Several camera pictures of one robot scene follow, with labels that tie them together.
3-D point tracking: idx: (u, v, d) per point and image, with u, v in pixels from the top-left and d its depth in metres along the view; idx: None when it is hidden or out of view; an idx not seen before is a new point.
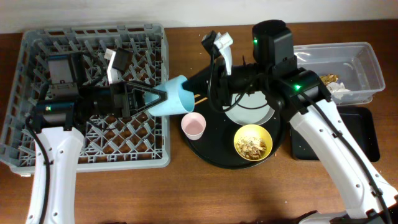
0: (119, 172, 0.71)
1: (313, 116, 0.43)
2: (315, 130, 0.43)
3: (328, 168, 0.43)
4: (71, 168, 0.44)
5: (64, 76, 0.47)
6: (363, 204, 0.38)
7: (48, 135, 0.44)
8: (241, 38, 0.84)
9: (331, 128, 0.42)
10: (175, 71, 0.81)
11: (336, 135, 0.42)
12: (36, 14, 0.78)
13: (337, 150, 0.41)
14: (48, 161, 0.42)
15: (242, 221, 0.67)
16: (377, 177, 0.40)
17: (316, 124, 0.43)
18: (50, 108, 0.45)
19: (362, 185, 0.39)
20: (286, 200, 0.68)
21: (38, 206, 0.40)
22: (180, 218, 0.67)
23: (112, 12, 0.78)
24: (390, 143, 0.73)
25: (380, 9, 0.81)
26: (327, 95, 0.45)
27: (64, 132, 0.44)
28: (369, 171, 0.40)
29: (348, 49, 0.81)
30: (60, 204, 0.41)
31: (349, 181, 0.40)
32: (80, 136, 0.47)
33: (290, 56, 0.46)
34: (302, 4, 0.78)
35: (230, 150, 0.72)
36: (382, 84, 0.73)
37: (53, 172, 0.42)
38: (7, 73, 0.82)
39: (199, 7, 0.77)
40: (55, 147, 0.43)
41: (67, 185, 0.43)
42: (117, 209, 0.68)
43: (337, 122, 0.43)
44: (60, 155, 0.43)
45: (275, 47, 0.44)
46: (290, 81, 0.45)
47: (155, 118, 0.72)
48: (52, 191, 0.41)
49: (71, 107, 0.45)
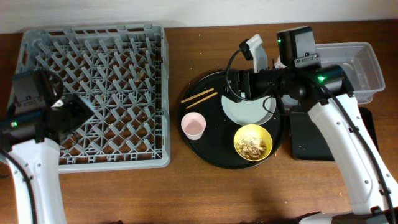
0: (119, 172, 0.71)
1: (334, 109, 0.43)
2: (333, 122, 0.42)
3: (338, 162, 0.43)
4: (53, 178, 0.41)
5: (32, 91, 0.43)
6: (370, 200, 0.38)
7: (20, 152, 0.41)
8: (241, 38, 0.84)
9: (349, 122, 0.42)
10: (175, 71, 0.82)
11: (353, 130, 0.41)
12: (36, 15, 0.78)
13: (352, 145, 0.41)
14: (28, 176, 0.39)
15: (242, 221, 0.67)
16: (387, 177, 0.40)
17: (335, 117, 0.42)
18: (17, 122, 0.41)
19: (372, 182, 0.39)
20: (286, 200, 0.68)
21: (25, 220, 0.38)
22: (180, 218, 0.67)
23: (112, 13, 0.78)
24: (390, 143, 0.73)
25: (380, 9, 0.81)
26: (350, 89, 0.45)
27: (37, 144, 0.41)
28: (381, 169, 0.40)
29: (348, 50, 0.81)
30: (48, 212, 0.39)
31: (359, 175, 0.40)
32: (55, 145, 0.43)
33: (313, 51, 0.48)
34: (302, 5, 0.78)
35: (230, 150, 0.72)
36: (382, 84, 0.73)
37: (35, 186, 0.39)
38: (7, 73, 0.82)
39: (199, 8, 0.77)
40: (31, 160, 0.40)
41: (53, 193, 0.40)
42: (117, 209, 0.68)
43: (356, 117, 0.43)
44: (38, 168, 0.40)
45: (297, 42, 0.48)
46: (314, 73, 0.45)
47: (155, 118, 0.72)
48: (38, 203, 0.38)
49: (38, 118, 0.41)
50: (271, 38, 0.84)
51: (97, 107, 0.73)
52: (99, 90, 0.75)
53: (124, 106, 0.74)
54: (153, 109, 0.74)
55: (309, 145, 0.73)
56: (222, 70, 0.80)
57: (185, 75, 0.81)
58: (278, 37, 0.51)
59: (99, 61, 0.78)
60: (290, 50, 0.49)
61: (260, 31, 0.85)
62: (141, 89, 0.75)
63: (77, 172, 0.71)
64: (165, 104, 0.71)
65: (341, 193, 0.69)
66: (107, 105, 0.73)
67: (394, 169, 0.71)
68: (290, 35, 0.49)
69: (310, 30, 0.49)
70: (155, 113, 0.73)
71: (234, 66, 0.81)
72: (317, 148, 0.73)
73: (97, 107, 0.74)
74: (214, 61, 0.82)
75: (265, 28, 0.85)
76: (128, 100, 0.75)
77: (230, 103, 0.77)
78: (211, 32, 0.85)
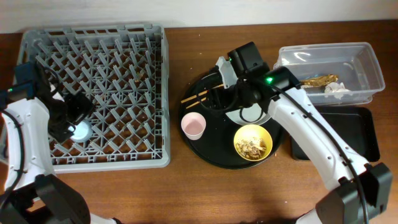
0: (119, 172, 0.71)
1: (285, 101, 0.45)
2: (288, 114, 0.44)
3: (304, 148, 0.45)
4: (42, 129, 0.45)
5: (28, 73, 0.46)
6: (335, 173, 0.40)
7: (13, 106, 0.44)
8: (241, 38, 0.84)
9: (301, 109, 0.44)
10: (175, 71, 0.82)
11: (306, 116, 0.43)
12: (36, 15, 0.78)
13: (308, 129, 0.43)
14: (18, 123, 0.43)
15: (242, 221, 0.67)
16: (347, 149, 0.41)
17: (289, 107, 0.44)
18: (12, 90, 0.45)
19: (334, 157, 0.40)
20: (286, 200, 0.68)
21: (15, 160, 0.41)
22: (180, 218, 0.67)
23: (112, 13, 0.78)
24: (390, 144, 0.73)
25: (380, 9, 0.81)
26: (296, 83, 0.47)
27: (27, 101, 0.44)
28: (339, 144, 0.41)
29: (348, 49, 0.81)
30: (37, 152, 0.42)
31: (322, 154, 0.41)
32: (45, 107, 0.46)
33: (259, 62, 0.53)
34: (302, 5, 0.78)
35: (231, 150, 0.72)
36: (382, 84, 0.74)
37: (25, 130, 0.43)
38: (7, 73, 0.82)
39: (199, 8, 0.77)
40: (22, 112, 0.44)
41: (40, 137, 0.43)
42: (117, 209, 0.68)
43: (308, 104, 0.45)
44: (28, 117, 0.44)
45: (242, 56, 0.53)
46: (262, 77, 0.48)
47: (155, 118, 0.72)
48: (27, 147, 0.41)
49: (29, 88, 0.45)
50: (271, 38, 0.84)
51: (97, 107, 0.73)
52: (99, 90, 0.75)
53: (124, 106, 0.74)
54: (153, 109, 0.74)
55: None
56: None
57: (185, 75, 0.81)
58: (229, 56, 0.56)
59: (99, 61, 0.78)
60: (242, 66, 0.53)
61: (260, 31, 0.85)
62: (142, 89, 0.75)
63: (76, 172, 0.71)
64: (165, 104, 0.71)
65: None
66: (107, 105, 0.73)
67: (394, 169, 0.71)
68: (237, 51, 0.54)
69: (254, 45, 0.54)
70: (155, 113, 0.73)
71: None
72: None
73: (97, 106, 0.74)
74: (214, 61, 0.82)
75: (265, 28, 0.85)
76: (128, 100, 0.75)
77: None
78: (211, 32, 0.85)
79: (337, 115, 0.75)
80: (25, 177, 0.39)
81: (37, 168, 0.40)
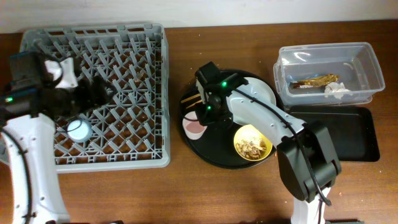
0: (119, 172, 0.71)
1: (236, 94, 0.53)
2: (238, 103, 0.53)
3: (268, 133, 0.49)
4: (49, 152, 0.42)
5: (28, 69, 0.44)
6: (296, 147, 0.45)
7: (16, 127, 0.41)
8: (240, 38, 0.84)
9: (247, 96, 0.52)
10: (175, 71, 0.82)
11: (252, 100, 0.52)
12: (36, 15, 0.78)
13: (254, 109, 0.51)
14: (23, 150, 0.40)
15: (242, 221, 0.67)
16: (288, 116, 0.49)
17: (239, 97, 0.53)
18: (11, 99, 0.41)
19: (276, 124, 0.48)
20: (286, 200, 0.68)
21: (21, 198, 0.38)
22: (180, 218, 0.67)
23: (112, 13, 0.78)
24: (390, 143, 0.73)
25: (380, 9, 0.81)
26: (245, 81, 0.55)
27: (31, 119, 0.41)
28: (280, 114, 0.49)
29: (347, 49, 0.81)
30: (45, 190, 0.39)
31: (265, 124, 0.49)
32: (50, 120, 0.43)
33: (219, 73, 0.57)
34: (302, 5, 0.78)
35: (231, 150, 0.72)
36: (382, 84, 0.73)
37: (30, 160, 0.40)
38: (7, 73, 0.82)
39: (199, 8, 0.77)
40: (26, 135, 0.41)
41: (47, 167, 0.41)
42: (117, 209, 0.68)
43: (253, 93, 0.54)
44: (33, 142, 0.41)
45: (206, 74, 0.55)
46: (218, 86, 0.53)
47: (155, 118, 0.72)
48: (33, 183, 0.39)
49: (33, 94, 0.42)
50: (271, 38, 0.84)
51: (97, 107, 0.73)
52: None
53: (124, 106, 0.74)
54: (153, 109, 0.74)
55: None
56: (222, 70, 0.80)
57: (185, 75, 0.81)
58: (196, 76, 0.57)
59: (99, 61, 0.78)
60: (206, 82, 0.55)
61: (260, 31, 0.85)
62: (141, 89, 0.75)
63: (76, 172, 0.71)
64: (165, 104, 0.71)
65: (341, 193, 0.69)
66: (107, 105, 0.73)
67: (394, 169, 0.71)
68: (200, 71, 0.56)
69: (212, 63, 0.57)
70: (155, 113, 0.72)
71: (234, 66, 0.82)
72: None
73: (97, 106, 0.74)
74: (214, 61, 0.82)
75: (265, 28, 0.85)
76: (128, 100, 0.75)
77: None
78: (211, 32, 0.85)
79: (337, 115, 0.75)
80: (33, 222, 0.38)
81: (48, 210, 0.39)
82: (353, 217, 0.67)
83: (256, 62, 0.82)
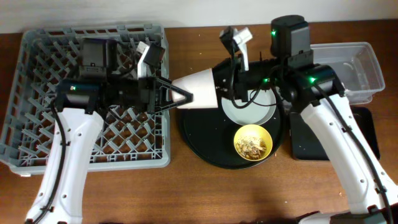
0: (119, 172, 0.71)
1: (325, 109, 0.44)
2: (325, 124, 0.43)
3: (332, 159, 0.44)
4: (86, 152, 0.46)
5: (96, 59, 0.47)
6: (365, 199, 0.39)
7: (67, 117, 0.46)
8: None
9: (342, 123, 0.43)
10: (174, 71, 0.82)
11: (346, 130, 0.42)
12: (36, 14, 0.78)
13: (346, 147, 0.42)
14: (66, 141, 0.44)
15: (242, 221, 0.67)
16: (382, 175, 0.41)
17: (328, 118, 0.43)
18: (75, 88, 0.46)
19: (367, 181, 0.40)
20: (286, 200, 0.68)
21: (48, 188, 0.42)
22: (180, 218, 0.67)
23: (112, 13, 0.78)
24: (390, 143, 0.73)
25: (380, 9, 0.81)
26: (341, 90, 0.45)
27: (84, 115, 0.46)
28: (376, 167, 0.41)
29: (348, 49, 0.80)
30: (69, 187, 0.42)
31: (355, 175, 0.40)
32: (100, 121, 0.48)
33: (306, 48, 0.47)
34: (302, 5, 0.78)
35: (231, 150, 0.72)
36: (382, 84, 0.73)
37: (68, 153, 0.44)
38: (7, 73, 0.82)
39: (199, 7, 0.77)
40: (73, 129, 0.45)
41: (79, 166, 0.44)
42: (117, 209, 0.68)
43: (349, 117, 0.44)
44: (78, 137, 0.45)
45: (290, 38, 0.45)
46: (306, 73, 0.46)
47: (155, 118, 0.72)
48: (63, 177, 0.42)
49: (94, 91, 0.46)
50: (271, 38, 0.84)
51: None
52: None
53: None
54: None
55: (309, 145, 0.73)
56: None
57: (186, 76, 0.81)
58: (272, 29, 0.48)
59: None
60: (283, 45, 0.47)
61: (260, 30, 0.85)
62: None
63: None
64: None
65: (341, 193, 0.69)
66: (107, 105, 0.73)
67: (394, 170, 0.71)
68: (286, 29, 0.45)
69: (306, 27, 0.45)
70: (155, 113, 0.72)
71: None
72: (317, 148, 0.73)
73: None
74: (214, 61, 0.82)
75: (264, 28, 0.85)
76: None
77: (229, 103, 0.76)
78: (211, 32, 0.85)
79: None
80: (48, 216, 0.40)
81: (64, 210, 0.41)
82: None
83: None
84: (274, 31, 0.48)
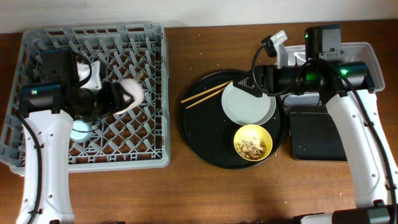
0: (119, 172, 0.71)
1: (351, 102, 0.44)
2: (348, 115, 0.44)
3: (346, 150, 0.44)
4: (63, 151, 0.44)
5: (56, 66, 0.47)
6: (374, 193, 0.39)
7: (35, 120, 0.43)
8: (241, 38, 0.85)
9: (365, 117, 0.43)
10: (175, 71, 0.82)
11: (367, 125, 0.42)
12: (36, 15, 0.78)
13: (364, 140, 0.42)
14: (38, 144, 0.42)
15: (242, 221, 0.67)
16: (396, 174, 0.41)
17: (352, 109, 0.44)
18: (37, 92, 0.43)
19: (379, 177, 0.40)
20: (286, 200, 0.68)
21: (32, 191, 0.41)
22: (180, 218, 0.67)
23: (112, 13, 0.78)
24: (390, 143, 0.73)
25: (380, 9, 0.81)
26: (371, 86, 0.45)
27: (51, 115, 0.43)
28: (390, 166, 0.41)
29: (348, 50, 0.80)
30: (54, 186, 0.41)
31: (368, 168, 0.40)
32: (69, 119, 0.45)
33: (337, 48, 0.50)
34: (302, 5, 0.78)
35: (231, 150, 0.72)
36: (382, 85, 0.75)
37: (44, 155, 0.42)
38: (7, 73, 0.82)
39: (199, 7, 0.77)
40: (43, 130, 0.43)
41: (59, 165, 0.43)
42: (117, 209, 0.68)
43: (373, 114, 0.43)
44: (50, 137, 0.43)
45: (323, 37, 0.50)
46: (338, 65, 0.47)
47: (155, 118, 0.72)
48: (45, 179, 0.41)
49: (56, 91, 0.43)
50: None
51: None
52: None
53: None
54: (153, 109, 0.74)
55: (309, 145, 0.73)
56: (222, 70, 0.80)
57: (186, 76, 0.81)
58: (306, 33, 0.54)
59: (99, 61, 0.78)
60: (316, 45, 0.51)
61: (261, 30, 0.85)
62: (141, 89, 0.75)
63: (76, 173, 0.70)
64: (165, 104, 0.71)
65: (341, 193, 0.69)
66: None
67: None
68: (317, 30, 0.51)
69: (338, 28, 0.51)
70: (155, 113, 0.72)
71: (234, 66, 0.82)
72: (317, 148, 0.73)
73: None
74: (214, 61, 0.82)
75: (264, 28, 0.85)
76: None
77: (229, 103, 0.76)
78: (211, 32, 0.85)
79: None
80: (38, 218, 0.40)
81: (53, 210, 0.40)
82: None
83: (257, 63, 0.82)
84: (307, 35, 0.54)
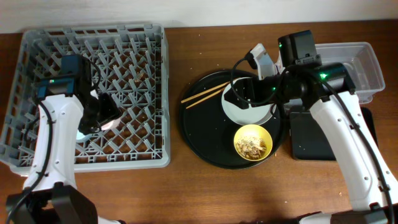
0: (119, 172, 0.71)
1: (334, 106, 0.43)
2: (333, 120, 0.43)
3: (338, 155, 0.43)
4: (71, 130, 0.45)
5: (73, 68, 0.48)
6: (369, 196, 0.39)
7: (51, 101, 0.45)
8: (241, 38, 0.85)
9: (351, 120, 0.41)
10: (174, 71, 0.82)
11: (353, 127, 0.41)
12: (36, 15, 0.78)
13: (352, 144, 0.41)
14: (51, 120, 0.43)
15: (242, 221, 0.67)
16: (387, 174, 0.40)
17: (336, 114, 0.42)
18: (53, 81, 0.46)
19: (371, 179, 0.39)
20: (286, 200, 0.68)
21: (40, 158, 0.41)
22: (180, 218, 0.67)
23: (112, 13, 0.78)
24: (390, 143, 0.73)
25: (380, 9, 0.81)
26: (351, 87, 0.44)
27: (64, 98, 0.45)
28: (382, 167, 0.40)
29: (348, 49, 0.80)
30: (61, 155, 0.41)
31: (359, 173, 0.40)
32: (80, 105, 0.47)
33: (313, 53, 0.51)
34: (302, 5, 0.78)
35: (231, 150, 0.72)
36: (382, 84, 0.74)
37: (56, 129, 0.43)
38: (7, 73, 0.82)
39: (199, 7, 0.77)
40: (58, 109, 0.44)
41: (68, 139, 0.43)
42: (117, 209, 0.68)
43: (357, 115, 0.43)
44: (63, 115, 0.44)
45: (296, 43, 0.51)
46: (316, 70, 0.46)
47: (155, 118, 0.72)
48: (55, 147, 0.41)
49: (69, 84, 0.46)
50: (270, 38, 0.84)
51: None
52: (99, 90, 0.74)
53: (124, 106, 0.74)
54: (153, 109, 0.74)
55: (309, 145, 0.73)
56: (222, 69, 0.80)
57: (185, 76, 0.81)
58: (279, 42, 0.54)
59: (99, 61, 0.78)
60: (291, 53, 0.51)
61: (261, 30, 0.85)
62: (141, 89, 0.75)
63: (76, 172, 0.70)
64: (165, 104, 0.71)
65: (341, 193, 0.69)
66: None
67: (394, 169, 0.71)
68: (289, 37, 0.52)
69: (310, 34, 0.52)
70: (155, 113, 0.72)
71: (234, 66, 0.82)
72: (317, 148, 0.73)
73: None
74: (214, 61, 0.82)
75: (264, 28, 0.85)
76: (128, 100, 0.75)
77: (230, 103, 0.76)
78: (211, 32, 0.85)
79: None
80: (45, 181, 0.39)
81: (60, 175, 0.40)
82: None
83: None
84: (280, 44, 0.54)
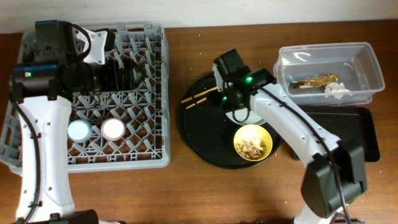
0: (119, 172, 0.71)
1: (263, 93, 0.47)
2: (265, 106, 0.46)
3: (282, 134, 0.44)
4: (60, 142, 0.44)
5: (53, 43, 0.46)
6: (310, 152, 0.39)
7: (30, 108, 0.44)
8: (241, 38, 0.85)
9: (277, 99, 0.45)
10: (174, 71, 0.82)
11: (282, 104, 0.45)
12: (36, 15, 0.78)
13: (285, 116, 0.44)
14: (36, 134, 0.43)
15: (242, 221, 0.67)
16: (321, 130, 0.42)
17: (266, 99, 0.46)
18: (31, 74, 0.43)
19: (308, 137, 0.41)
20: (286, 200, 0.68)
21: (30, 184, 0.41)
22: (180, 218, 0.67)
23: (112, 13, 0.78)
24: (390, 143, 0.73)
25: (380, 10, 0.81)
26: (273, 79, 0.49)
27: (48, 102, 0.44)
28: (313, 126, 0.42)
29: (348, 50, 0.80)
30: (53, 180, 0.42)
31: (297, 136, 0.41)
32: (67, 103, 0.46)
33: (241, 65, 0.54)
34: (302, 5, 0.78)
35: (230, 150, 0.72)
36: (382, 84, 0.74)
37: (42, 145, 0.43)
38: (7, 73, 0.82)
39: (199, 7, 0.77)
40: (40, 119, 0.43)
41: (58, 154, 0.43)
42: (117, 210, 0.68)
43: (283, 96, 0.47)
44: (47, 126, 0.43)
45: (226, 60, 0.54)
46: (242, 77, 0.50)
47: (155, 118, 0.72)
48: (44, 168, 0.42)
49: (50, 72, 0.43)
50: (270, 38, 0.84)
51: (97, 107, 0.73)
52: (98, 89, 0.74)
53: (124, 106, 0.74)
54: (153, 109, 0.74)
55: None
56: None
57: (185, 76, 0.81)
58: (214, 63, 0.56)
59: None
60: (226, 70, 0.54)
61: (260, 30, 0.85)
62: (141, 89, 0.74)
63: (76, 173, 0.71)
64: (165, 104, 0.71)
65: None
66: (107, 105, 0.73)
67: (395, 169, 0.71)
68: (221, 58, 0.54)
69: (236, 51, 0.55)
70: (155, 113, 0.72)
71: None
72: None
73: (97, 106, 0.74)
74: None
75: (265, 28, 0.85)
76: (128, 100, 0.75)
77: None
78: (211, 32, 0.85)
79: (338, 115, 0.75)
80: (38, 211, 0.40)
81: (53, 202, 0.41)
82: (353, 217, 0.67)
83: (256, 62, 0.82)
84: (216, 65, 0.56)
